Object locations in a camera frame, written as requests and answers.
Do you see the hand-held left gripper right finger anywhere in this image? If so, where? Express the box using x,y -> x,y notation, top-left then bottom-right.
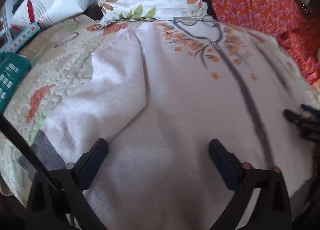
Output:
209,139 -> 293,230

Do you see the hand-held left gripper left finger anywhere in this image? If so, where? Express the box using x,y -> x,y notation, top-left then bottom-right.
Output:
25,138 -> 109,230

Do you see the teal plastic basket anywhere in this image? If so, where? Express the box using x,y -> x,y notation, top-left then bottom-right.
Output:
0,51 -> 33,113

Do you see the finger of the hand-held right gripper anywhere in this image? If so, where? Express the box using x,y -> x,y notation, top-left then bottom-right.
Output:
300,103 -> 320,117
284,109 -> 306,127

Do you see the colourful patterned box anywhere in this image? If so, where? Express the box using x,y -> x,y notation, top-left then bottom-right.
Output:
0,21 -> 42,54

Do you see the cream quilted bedspread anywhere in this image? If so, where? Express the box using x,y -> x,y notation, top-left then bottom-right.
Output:
0,13 -> 320,210

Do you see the pink floral print garment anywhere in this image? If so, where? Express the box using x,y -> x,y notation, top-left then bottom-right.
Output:
40,18 -> 315,230

